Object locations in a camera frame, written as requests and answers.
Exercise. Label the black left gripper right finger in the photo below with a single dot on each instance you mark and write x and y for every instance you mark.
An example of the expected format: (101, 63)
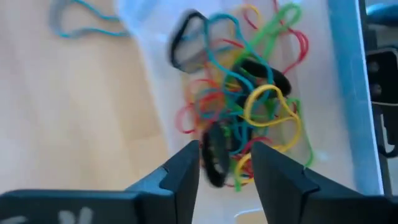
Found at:
(311, 208)

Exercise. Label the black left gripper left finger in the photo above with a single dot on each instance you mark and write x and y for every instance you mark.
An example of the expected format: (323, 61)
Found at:
(155, 205)

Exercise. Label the black wide rubber band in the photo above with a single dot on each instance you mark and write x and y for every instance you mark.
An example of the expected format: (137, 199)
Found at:
(214, 168)
(264, 71)

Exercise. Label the red rubber band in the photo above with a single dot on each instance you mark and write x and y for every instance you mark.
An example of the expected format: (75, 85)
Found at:
(214, 99)
(258, 140)
(303, 46)

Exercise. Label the green rubber band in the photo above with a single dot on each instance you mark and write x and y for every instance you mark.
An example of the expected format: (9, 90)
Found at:
(267, 34)
(298, 104)

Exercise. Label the dark blue rubber band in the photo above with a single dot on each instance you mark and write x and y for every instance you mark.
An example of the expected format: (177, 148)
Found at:
(214, 62)

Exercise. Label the black thin rubber band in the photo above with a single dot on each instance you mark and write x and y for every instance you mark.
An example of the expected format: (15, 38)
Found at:
(174, 46)

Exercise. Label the clear plastic bin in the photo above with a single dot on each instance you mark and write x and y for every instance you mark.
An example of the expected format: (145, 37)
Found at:
(351, 93)

